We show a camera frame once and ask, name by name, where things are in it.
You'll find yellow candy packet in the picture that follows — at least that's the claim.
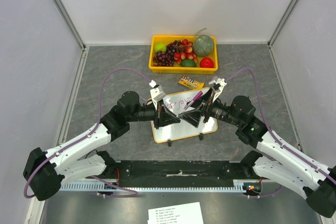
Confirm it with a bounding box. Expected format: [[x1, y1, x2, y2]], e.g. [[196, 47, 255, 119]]
[[178, 75, 204, 90]]

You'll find green avocado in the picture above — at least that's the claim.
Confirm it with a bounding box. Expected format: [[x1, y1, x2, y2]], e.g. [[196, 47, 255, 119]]
[[180, 59, 197, 68]]

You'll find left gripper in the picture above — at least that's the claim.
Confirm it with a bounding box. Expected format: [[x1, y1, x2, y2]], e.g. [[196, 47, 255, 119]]
[[128, 99, 180, 130]]

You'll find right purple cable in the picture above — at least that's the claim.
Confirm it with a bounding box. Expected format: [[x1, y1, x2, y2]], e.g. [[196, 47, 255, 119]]
[[225, 67, 336, 199]]

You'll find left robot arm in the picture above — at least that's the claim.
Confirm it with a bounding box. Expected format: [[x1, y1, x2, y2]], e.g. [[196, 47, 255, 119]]
[[23, 91, 181, 201]]

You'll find red grape bunch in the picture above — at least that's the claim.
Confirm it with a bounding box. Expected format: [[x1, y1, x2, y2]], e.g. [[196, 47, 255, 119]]
[[172, 39, 198, 66]]

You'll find white printed paper sheet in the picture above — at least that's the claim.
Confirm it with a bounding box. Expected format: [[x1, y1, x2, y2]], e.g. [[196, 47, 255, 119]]
[[148, 202, 204, 224]]

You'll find red tomato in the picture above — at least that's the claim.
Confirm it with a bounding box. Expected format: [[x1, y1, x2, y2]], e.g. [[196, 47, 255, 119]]
[[199, 57, 214, 68]]

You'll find grey slotted cable duct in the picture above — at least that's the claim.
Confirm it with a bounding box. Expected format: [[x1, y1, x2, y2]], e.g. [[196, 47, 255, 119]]
[[60, 179, 256, 193]]

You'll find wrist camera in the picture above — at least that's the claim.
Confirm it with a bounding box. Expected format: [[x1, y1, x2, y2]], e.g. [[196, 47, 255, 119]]
[[208, 76, 227, 102], [149, 80, 166, 109]]

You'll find green netted melon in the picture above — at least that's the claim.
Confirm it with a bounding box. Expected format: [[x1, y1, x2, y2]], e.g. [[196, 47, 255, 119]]
[[193, 28, 215, 57]]

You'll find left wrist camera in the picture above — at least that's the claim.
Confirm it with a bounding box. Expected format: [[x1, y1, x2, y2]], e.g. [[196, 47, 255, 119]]
[[149, 80, 166, 109]]

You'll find yellow framed whiteboard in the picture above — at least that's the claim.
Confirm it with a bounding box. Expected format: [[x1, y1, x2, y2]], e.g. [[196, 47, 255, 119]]
[[151, 88, 218, 143]]

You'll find green apple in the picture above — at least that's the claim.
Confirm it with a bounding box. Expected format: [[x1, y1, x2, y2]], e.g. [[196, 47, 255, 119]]
[[153, 42, 166, 53]]

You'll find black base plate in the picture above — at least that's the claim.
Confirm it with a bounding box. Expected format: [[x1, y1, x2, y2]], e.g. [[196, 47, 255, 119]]
[[101, 159, 263, 188]]

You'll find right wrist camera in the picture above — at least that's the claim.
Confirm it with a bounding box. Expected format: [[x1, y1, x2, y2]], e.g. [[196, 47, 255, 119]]
[[208, 76, 227, 102]]

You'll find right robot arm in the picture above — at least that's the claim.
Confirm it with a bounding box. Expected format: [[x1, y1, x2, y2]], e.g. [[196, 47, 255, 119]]
[[179, 90, 335, 218]]

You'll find dark purple grape bunch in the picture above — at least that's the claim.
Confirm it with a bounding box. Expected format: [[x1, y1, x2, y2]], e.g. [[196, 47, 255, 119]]
[[153, 41, 176, 67]]

